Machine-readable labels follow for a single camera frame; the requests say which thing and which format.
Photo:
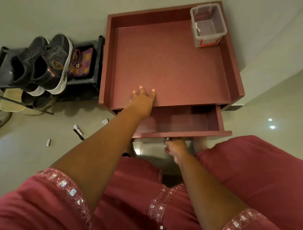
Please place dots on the person's left hand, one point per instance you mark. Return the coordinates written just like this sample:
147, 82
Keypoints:
143, 104

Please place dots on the person's right hand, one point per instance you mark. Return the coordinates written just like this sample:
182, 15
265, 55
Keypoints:
177, 149

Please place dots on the white square sachet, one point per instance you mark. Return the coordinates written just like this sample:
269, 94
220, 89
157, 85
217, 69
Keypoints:
105, 121

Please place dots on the red tray table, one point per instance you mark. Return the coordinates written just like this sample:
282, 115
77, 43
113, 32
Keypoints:
165, 64

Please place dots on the black shoe rack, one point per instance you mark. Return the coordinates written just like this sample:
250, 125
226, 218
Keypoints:
98, 61

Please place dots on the white tube with black cap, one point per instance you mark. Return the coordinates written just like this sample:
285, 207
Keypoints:
78, 129

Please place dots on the purple orange checked cloth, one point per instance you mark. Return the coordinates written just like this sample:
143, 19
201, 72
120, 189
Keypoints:
81, 62

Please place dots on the dark grey sneaker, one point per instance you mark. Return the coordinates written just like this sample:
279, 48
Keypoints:
26, 64
56, 61

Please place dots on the clear plastic box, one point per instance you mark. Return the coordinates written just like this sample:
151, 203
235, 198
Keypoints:
208, 26

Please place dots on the lone white battery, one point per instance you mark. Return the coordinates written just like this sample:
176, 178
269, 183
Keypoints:
48, 142

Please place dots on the person's right forearm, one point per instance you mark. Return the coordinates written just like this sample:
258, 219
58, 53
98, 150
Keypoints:
208, 196

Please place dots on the person's left forearm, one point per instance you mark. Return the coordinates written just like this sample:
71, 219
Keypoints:
99, 151

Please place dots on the black plastic tray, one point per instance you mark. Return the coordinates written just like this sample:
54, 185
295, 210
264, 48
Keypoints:
93, 49

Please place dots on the pink embroidered tunic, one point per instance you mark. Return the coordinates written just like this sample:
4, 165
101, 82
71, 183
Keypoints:
248, 170

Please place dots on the olive brown sandal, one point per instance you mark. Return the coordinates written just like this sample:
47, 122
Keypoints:
42, 102

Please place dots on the beige slipper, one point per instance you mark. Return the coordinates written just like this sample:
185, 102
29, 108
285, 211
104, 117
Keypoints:
11, 99

